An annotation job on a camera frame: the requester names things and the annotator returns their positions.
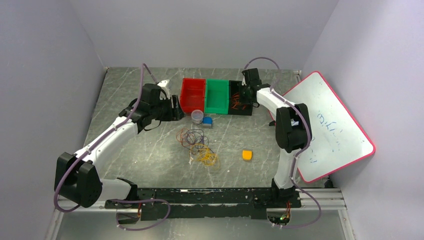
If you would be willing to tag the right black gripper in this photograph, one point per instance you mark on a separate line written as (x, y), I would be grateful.
(242, 100)

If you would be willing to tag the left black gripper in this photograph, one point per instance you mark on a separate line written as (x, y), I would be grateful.
(175, 113)

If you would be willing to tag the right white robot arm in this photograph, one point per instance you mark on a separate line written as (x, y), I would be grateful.
(293, 133)

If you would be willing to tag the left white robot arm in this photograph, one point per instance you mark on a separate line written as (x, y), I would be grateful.
(76, 176)

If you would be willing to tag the black plastic bin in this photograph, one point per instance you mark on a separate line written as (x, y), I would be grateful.
(234, 107)

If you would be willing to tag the red plastic bin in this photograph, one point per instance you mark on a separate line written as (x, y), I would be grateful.
(192, 95)

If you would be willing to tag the clear plastic cup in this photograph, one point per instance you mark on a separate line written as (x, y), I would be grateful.
(197, 116)

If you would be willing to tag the green plastic bin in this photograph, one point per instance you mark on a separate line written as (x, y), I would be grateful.
(217, 96)

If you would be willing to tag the blue block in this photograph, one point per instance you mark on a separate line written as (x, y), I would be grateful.
(207, 122)

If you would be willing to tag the orange yellow block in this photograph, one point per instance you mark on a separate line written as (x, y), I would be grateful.
(247, 154)

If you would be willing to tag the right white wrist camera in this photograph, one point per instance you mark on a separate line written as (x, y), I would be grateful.
(244, 81)

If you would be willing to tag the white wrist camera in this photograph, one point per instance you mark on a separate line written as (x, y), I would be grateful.
(165, 86)
(244, 81)

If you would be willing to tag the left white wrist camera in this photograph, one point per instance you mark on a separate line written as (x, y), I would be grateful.
(165, 86)

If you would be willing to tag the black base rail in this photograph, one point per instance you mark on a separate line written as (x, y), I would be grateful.
(177, 203)

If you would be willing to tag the white board with pink frame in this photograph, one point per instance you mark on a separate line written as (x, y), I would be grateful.
(337, 138)

